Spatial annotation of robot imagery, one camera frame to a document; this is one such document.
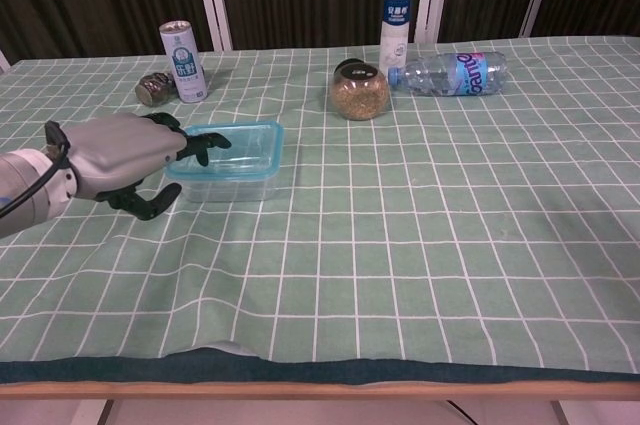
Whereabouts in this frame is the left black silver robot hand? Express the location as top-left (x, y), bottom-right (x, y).
top-left (59, 112), bottom-right (233, 222)

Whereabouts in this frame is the blue translucent square lid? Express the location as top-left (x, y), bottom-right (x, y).
top-left (164, 119), bottom-right (285, 187)

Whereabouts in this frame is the clear square container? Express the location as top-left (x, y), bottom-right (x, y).
top-left (177, 174), bottom-right (281, 204)

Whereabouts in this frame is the white drink can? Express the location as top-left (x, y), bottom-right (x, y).
top-left (158, 19), bottom-right (208, 105)

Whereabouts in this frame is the round glass jar of grains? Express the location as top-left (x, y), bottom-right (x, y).
top-left (328, 58), bottom-right (391, 121)

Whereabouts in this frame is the green white checked tablecloth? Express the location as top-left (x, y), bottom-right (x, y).
top-left (0, 33), bottom-right (640, 375)

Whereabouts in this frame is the dark blue under cloth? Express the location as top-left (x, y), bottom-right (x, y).
top-left (0, 348), bottom-right (640, 387)

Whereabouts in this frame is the white spray bottle blue cap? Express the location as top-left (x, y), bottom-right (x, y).
top-left (378, 0), bottom-right (415, 77)

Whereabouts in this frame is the clear plastic water bottle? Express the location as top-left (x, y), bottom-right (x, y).
top-left (387, 50), bottom-right (509, 97)

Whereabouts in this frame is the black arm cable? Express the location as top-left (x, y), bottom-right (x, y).
top-left (0, 120), bottom-right (69, 219)

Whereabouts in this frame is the wooden table frame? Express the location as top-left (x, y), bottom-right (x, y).
top-left (0, 379), bottom-right (640, 425)

